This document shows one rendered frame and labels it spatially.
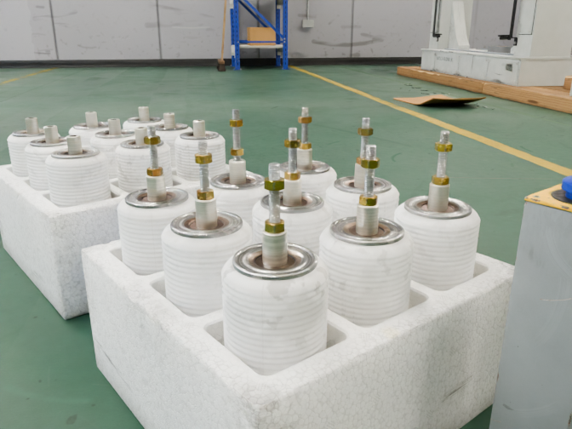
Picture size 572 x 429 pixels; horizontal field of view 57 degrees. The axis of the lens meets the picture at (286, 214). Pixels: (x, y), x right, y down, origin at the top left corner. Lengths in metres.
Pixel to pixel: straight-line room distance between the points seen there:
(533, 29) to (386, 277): 3.52
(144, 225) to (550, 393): 0.44
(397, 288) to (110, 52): 6.57
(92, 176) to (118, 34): 6.08
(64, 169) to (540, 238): 0.69
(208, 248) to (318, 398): 0.18
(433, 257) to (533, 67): 3.43
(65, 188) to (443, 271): 0.59
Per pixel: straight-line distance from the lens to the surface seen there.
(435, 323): 0.55
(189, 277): 0.54
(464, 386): 0.66
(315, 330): 0.47
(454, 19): 5.18
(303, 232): 0.59
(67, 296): 0.93
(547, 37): 4.02
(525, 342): 0.53
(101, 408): 0.74
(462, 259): 0.62
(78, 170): 0.90
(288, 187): 0.61
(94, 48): 7.00
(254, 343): 0.46
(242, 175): 0.71
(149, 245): 0.64
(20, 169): 1.15
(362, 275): 0.51
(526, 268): 0.50
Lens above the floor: 0.45
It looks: 19 degrees down
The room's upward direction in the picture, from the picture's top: straight up
